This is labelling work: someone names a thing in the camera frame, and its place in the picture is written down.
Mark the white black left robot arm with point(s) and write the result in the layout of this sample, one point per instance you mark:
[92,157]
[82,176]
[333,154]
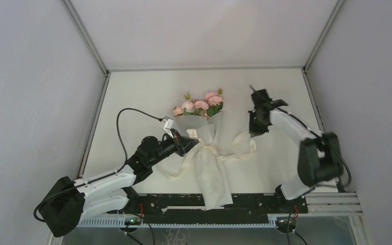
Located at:
[70,201]

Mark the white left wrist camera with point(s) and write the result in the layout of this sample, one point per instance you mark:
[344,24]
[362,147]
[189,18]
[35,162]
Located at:
[168,126]

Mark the pink fake flower bouquet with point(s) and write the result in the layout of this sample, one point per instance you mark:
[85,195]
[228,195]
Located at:
[211,104]

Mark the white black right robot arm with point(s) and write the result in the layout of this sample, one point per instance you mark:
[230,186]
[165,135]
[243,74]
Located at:
[319,158]

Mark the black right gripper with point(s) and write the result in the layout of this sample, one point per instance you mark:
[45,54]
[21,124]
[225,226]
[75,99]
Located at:
[253,129]

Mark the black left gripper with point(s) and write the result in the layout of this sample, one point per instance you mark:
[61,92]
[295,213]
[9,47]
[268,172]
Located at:
[181,144]

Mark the cream ribbon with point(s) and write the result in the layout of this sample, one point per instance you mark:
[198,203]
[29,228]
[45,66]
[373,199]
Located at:
[192,133]

